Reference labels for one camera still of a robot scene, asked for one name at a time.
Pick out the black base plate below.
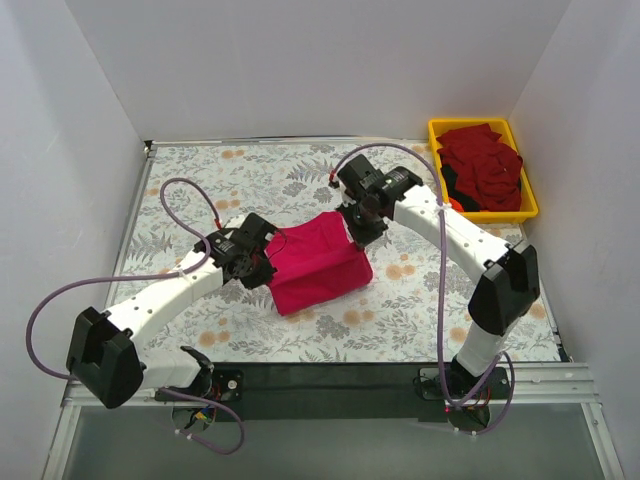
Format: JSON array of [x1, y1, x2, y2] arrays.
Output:
[[413, 365, 511, 403], [163, 365, 244, 402]]

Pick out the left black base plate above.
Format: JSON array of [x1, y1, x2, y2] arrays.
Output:
[[163, 365, 244, 402]]

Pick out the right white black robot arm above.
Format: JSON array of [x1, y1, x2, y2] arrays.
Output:
[[329, 155, 540, 398]]

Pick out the magenta pink t-shirt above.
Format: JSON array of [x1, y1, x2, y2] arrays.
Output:
[[266, 211, 373, 316]]

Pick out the floral patterned table mat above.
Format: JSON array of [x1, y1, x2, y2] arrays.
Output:
[[99, 141, 560, 365]]

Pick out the black and orange garment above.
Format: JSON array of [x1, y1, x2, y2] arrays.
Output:
[[441, 165, 522, 212]]

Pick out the dark red t-shirt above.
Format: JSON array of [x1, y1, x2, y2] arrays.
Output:
[[437, 124, 523, 181]]

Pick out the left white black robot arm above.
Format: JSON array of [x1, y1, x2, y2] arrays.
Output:
[[66, 213, 278, 409]]

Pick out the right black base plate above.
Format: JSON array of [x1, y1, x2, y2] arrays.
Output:
[[413, 365, 511, 403]]

